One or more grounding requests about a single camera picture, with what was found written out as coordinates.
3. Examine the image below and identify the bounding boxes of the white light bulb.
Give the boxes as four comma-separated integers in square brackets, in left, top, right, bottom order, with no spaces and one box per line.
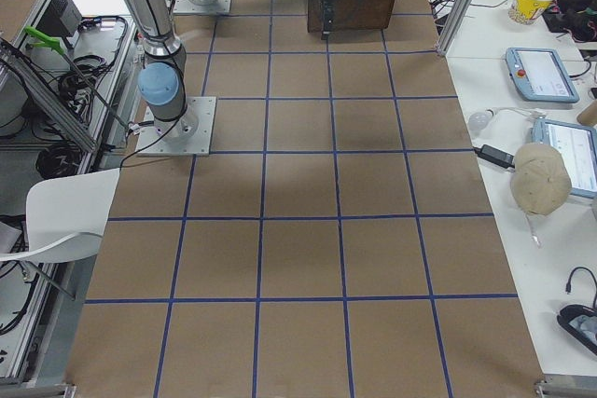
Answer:
[467,109,495,133]

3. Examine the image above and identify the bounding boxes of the yellow popcorn bucket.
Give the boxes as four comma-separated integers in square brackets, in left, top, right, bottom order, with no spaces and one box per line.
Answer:
[507,0,554,25]

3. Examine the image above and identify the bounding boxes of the black power adapter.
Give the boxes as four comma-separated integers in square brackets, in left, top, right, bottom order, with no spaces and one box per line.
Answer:
[474,144,515,169]

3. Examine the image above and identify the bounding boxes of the blue teach pendant upper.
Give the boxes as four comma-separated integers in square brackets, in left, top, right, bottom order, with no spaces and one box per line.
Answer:
[505,48,579,104]

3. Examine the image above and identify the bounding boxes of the blue teach pendant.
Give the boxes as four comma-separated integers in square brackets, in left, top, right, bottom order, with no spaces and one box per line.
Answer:
[531,118,596,199]
[505,48,579,104]

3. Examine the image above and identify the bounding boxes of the black control box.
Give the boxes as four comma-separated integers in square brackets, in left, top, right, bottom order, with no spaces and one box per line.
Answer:
[37,0,82,38]

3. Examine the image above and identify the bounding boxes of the green clamp tool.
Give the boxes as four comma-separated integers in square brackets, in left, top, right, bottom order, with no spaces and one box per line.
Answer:
[23,26,65,57]

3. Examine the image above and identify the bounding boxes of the beige baseball cap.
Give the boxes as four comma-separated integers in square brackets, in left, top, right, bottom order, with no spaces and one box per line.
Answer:
[510,143,572,215]

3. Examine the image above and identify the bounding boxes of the cardboard tube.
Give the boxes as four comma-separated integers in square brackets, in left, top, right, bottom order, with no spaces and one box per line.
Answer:
[576,102,597,127]

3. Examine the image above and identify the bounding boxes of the blue teach pendant lower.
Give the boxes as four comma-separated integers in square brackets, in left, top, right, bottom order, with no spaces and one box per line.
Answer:
[531,118,596,199]

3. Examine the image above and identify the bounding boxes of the white plastic chair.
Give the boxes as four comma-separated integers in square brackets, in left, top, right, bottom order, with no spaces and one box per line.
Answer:
[1,168,120,263]

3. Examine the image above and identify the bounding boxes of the black case with cloth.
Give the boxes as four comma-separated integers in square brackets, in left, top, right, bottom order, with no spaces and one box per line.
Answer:
[557,305,596,354]

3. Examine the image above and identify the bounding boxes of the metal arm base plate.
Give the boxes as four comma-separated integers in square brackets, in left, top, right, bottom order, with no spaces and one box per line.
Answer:
[135,96,217,157]

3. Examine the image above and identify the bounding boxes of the aluminium frame rail left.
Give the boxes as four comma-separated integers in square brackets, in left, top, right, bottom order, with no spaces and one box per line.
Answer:
[1,38,96,152]

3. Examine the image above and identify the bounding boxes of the coiled black cables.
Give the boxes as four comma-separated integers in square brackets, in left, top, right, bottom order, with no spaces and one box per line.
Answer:
[35,141,85,180]

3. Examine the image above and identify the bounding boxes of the black usb cable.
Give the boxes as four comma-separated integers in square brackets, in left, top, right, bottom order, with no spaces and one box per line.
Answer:
[563,266,597,309]

